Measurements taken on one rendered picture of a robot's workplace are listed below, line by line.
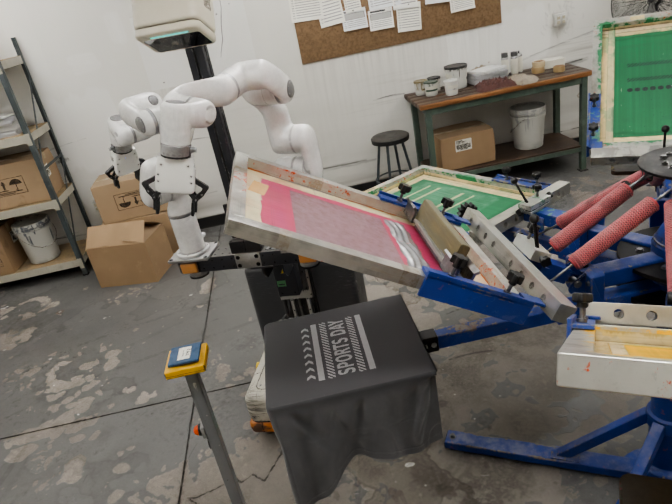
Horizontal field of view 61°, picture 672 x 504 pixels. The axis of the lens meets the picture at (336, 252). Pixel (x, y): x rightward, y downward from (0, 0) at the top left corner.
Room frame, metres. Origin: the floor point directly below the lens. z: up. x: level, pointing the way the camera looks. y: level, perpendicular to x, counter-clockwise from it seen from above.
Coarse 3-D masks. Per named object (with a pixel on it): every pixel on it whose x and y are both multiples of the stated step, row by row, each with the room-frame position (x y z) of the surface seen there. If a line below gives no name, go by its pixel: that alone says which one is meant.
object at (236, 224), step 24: (240, 168) 1.57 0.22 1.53; (264, 168) 1.71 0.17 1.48; (288, 168) 1.74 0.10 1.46; (240, 192) 1.36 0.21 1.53; (336, 192) 1.72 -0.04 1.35; (360, 192) 1.74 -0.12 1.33; (240, 216) 1.20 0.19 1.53; (264, 240) 1.17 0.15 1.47; (288, 240) 1.17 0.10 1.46; (312, 240) 1.19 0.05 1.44; (336, 264) 1.17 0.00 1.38; (360, 264) 1.18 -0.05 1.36; (384, 264) 1.18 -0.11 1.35; (480, 264) 1.45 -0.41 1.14; (504, 288) 1.28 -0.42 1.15
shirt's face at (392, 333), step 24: (336, 312) 1.66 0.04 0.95; (360, 312) 1.63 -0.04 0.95; (384, 312) 1.60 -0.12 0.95; (408, 312) 1.57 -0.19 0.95; (288, 336) 1.57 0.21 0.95; (384, 336) 1.46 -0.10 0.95; (408, 336) 1.44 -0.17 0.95; (288, 360) 1.44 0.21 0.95; (384, 360) 1.35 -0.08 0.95; (408, 360) 1.32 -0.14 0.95; (288, 384) 1.32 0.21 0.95; (312, 384) 1.30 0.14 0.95; (336, 384) 1.28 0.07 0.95; (360, 384) 1.26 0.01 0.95
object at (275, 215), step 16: (272, 208) 1.42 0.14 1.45; (272, 224) 1.30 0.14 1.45; (288, 224) 1.34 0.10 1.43; (304, 224) 1.38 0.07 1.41; (320, 224) 1.41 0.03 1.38; (336, 224) 1.46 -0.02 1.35; (336, 240) 1.33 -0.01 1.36; (352, 240) 1.37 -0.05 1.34; (368, 240) 1.41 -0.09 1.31; (384, 240) 1.45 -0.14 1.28; (384, 256) 1.32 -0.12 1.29; (400, 256) 1.36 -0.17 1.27; (432, 256) 1.44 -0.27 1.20
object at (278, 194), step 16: (272, 192) 1.56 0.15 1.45; (288, 192) 1.61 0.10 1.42; (304, 192) 1.66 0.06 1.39; (288, 208) 1.46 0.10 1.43; (304, 208) 1.50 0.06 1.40; (320, 208) 1.55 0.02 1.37; (336, 208) 1.60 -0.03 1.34; (352, 208) 1.65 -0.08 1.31; (352, 224) 1.50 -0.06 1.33; (368, 224) 1.55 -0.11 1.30; (384, 224) 1.60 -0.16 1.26; (416, 240) 1.54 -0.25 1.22
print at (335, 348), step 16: (336, 320) 1.61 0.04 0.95; (352, 320) 1.59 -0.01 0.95; (304, 336) 1.55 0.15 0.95; (320, 336) 1.53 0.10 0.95; (336, 336) 1.52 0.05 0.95; (352, 336) 1.50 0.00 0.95; (304, 352) 1.46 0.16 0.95; (320, 352) 1.45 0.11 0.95; (336, 352) 1.43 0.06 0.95; (352, 352) 1.41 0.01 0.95; (368, 352) 1.40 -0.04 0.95; (320, 368) 1.37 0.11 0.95; (336, 368) 1.35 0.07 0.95; (352, 368) 1.34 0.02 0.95; (368, 368) 1.32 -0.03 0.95
